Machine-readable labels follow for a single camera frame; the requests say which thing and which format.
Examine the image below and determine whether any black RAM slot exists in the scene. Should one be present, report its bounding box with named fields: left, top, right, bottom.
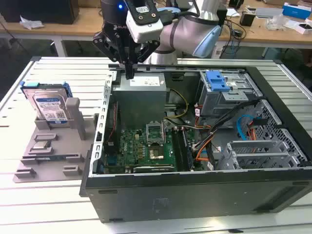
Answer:
left=180, top=129, right=190, bottom=171
left=171, top=128, right=180, bottom=171

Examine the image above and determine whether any orange wire bundle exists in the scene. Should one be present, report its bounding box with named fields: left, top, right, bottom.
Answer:
left=195, top=145, right=215, bottom=163

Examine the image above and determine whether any yellow power wire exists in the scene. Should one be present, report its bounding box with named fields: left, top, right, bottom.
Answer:
left=164, top=88, right=190, bottom=120

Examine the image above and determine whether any black PC case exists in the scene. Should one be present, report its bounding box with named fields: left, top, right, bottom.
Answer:
left=79, top=63, right=312, bottom=224

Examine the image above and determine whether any green motherboard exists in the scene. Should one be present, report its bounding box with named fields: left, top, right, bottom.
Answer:
left=103, top=128, right=195, bottom=173

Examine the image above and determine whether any blue cardboard box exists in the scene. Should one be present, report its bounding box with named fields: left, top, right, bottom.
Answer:
left=282, top=2, right=312, bottom=20

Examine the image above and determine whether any hard disk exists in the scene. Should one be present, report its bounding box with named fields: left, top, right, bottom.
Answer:
left=19, top=81, right=73, bottom=127

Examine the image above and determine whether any metal disk bay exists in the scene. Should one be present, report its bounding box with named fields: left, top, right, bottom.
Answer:
left=216, top=139, right=303, bottom=171

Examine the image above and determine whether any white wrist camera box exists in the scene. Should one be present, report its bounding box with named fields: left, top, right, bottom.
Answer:
left=126, top=0, right=163, bottom=44

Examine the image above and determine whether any blue data wire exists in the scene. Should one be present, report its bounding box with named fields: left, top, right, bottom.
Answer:
left=235, top=114, right=254, bottom=147

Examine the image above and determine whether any metal socket cover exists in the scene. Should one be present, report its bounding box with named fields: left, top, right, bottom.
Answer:
left=145, top=120, right=165, bottom=147

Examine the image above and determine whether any black cable bundle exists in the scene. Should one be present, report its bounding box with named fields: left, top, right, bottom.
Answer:
left=194, top=99, right=263, bottom=171

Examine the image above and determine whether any silver CPU chip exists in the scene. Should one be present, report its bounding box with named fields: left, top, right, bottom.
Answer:
left=33, top=140, right=52, bottom=150

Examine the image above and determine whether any crumpled white paper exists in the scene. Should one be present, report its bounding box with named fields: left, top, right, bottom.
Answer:
left=19, top=15, right=45, bottom=30

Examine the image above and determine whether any metal optical drive cage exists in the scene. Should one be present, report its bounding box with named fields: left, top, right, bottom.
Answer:
left=197, top=69, right=263, bottom=129

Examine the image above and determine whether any large black box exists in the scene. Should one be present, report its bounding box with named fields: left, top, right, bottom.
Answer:
left=0, top=0, right=80, bottom=25

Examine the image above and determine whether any gray parts rack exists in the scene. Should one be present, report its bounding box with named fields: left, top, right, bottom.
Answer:
left=12, top=97, right=99, bottom=183

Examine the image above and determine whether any small black box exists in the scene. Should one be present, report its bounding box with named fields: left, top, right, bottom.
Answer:
left=240, top=12, right=255, bottom=26

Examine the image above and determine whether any wooden desk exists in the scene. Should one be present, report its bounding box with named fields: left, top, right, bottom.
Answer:
left=0, top=6, right=105, bottom=58
left=214, top=4, right=312, bottom=59

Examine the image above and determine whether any wire locking lever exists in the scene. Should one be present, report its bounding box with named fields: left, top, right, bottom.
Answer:
left=163, top=118, right=173, bottom=147

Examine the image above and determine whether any gray power supply unit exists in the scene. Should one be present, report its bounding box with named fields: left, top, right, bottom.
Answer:
left=112, top=74, right=168, bottom=130

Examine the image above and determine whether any CPU socket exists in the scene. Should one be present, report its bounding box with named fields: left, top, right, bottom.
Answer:
left=149, top=143, right=165, bottom=160

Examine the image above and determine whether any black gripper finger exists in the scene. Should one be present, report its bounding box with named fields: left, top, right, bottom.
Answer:
left=130, top=40, right=161, bottom=79
left=92, top=31, right=131, bottom=79

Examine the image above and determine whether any black graphics card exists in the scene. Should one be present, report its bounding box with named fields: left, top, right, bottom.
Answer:
left=133, top=165, right=176, bottom=174

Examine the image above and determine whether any red orange power wire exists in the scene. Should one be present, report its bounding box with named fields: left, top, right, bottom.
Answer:
left=246, top=118, right=269, bottom=142

